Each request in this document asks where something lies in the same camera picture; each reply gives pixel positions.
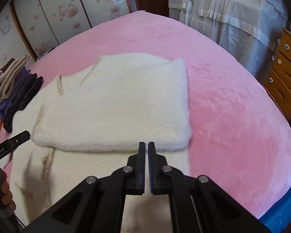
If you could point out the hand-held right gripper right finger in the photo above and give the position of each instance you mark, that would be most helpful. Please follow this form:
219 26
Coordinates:
151 157

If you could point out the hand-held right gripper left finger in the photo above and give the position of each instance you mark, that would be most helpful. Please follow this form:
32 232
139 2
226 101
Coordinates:
142 155

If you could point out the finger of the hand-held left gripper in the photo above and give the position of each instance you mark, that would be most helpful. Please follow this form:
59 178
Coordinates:
20 137

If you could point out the white fluffy sweater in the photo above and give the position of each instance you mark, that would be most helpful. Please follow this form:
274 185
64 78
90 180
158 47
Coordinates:
116 102

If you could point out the folded purple clothes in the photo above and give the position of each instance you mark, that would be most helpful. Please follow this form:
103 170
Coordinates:
17 94

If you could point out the person's left hand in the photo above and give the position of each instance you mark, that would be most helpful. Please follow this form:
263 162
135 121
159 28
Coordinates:
6 189

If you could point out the folded black garment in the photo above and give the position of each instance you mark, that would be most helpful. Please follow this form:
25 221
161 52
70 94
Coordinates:
26 97

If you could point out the dark wooden headboard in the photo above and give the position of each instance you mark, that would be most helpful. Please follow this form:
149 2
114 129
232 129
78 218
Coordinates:
7 64

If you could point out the pink plush blanket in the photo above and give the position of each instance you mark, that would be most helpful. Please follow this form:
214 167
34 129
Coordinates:
232 126

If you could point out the floral sliding door wardrobe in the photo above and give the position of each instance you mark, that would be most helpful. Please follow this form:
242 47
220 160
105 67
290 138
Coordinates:
63 12

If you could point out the wooden chest of drawers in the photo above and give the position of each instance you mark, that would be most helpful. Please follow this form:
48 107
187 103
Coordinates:
286 72

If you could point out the white lace furniture cover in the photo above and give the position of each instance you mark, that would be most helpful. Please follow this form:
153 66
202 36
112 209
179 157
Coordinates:
232 17

